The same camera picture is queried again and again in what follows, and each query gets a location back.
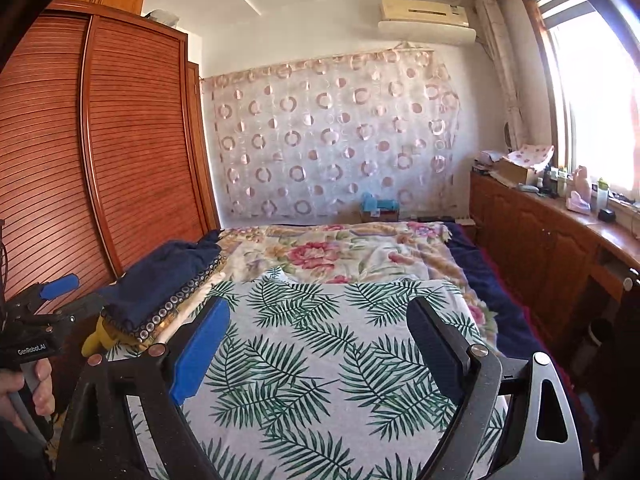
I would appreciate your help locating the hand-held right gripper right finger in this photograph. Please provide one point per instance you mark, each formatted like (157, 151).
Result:
(440, 352)

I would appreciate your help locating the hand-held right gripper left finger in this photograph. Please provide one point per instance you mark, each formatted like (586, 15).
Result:
(200, 350)

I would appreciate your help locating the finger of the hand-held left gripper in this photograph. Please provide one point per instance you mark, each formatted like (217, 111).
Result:
(82, 310)
(57, 287)

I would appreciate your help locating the navy blue printed t-shirt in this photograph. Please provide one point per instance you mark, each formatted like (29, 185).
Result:
(160, 280)

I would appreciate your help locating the person's left hand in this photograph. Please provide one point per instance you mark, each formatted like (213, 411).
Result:
(45, 390)

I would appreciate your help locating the yellow plush toy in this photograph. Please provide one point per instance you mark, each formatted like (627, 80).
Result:
(100, 340)

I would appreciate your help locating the black patterned pillow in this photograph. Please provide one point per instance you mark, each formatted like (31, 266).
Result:
(172, 310)

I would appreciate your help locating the navy blue bed sheet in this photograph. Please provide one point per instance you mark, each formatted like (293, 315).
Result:
(505, 305)

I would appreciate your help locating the long wooden cabinet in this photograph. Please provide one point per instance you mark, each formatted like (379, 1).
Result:
(540, 245)

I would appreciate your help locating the floral blanket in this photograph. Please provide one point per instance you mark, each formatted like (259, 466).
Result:
(320, 250)

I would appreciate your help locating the blue toy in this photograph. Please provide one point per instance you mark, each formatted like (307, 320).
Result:
(380, 203)

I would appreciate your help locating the wooden slatted wardrobe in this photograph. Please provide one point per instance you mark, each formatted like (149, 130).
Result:
(140, 125)

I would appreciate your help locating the cardboard box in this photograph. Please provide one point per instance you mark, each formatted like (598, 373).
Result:
(515, 172)

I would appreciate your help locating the pink tissue pack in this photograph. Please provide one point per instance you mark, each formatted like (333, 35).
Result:
(578, 205)

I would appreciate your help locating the small black box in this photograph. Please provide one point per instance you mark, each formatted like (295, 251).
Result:
(607, 215)

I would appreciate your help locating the pink dotted cloth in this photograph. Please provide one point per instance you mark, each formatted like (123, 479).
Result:
(532, 156)

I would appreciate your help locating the pink figurine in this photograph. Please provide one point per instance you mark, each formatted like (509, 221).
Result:
(581, 182)

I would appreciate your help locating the white bottle with green cap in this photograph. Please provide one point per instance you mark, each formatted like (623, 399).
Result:
(602, 197)

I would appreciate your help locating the pink circle pattern curtain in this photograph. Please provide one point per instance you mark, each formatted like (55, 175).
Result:
(325, 135)

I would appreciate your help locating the white drape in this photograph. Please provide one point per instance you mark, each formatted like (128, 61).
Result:
(502, 70)

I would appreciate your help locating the white bundle on wardrobe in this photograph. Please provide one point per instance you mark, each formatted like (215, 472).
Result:
(164, 17)

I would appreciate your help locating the beige wall air conditioner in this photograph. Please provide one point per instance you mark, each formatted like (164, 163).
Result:
(425, 17)

